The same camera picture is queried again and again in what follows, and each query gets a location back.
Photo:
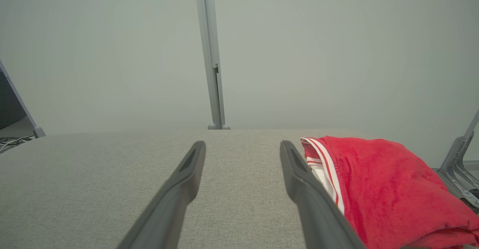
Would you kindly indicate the grey straight partition post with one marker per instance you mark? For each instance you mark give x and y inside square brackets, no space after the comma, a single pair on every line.
[211,54]

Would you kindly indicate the grey partition foot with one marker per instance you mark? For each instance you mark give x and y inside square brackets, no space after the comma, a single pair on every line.
[226,127]
[212,126]

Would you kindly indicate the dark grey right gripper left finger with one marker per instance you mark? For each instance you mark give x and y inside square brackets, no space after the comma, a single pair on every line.
[172,204]

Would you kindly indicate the grey metal bracket right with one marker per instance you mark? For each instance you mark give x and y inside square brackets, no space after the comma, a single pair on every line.
[458,163]

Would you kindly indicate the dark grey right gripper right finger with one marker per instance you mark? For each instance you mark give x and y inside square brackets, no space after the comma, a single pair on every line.
[314,207]

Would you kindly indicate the red and white sports garment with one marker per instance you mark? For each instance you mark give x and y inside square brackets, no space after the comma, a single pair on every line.
[393,193]

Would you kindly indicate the black computer case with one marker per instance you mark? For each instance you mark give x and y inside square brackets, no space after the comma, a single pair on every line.
[9,106]

